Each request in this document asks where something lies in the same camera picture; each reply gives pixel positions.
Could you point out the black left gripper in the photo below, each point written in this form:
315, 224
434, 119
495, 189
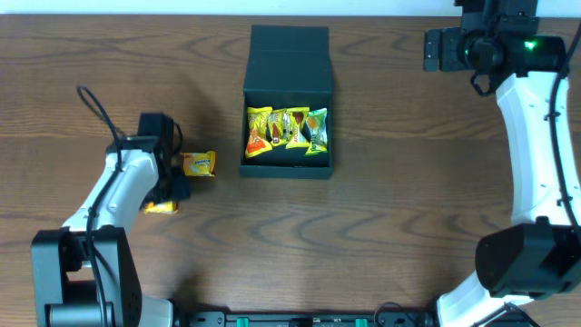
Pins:
182, 191

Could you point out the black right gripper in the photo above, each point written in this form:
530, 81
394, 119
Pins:
448, 38

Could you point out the yellow chocolate wafer packet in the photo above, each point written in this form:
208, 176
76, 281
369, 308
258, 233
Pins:
278, 125

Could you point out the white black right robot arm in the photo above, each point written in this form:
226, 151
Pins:
538, 255

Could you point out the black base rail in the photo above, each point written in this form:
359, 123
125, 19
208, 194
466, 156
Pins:
319, 319

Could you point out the yellow orange snack packet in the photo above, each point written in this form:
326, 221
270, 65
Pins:
258, 122

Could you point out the yellow biscuit snack packet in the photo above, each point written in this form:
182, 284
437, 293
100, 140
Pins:
199, 164

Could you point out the yellow chocolate snack packet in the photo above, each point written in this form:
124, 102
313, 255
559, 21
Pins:
297, 118

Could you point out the dark green open box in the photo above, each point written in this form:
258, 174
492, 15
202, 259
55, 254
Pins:
288, 66

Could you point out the green yellow snack packet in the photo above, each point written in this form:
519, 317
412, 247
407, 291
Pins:
316, 123

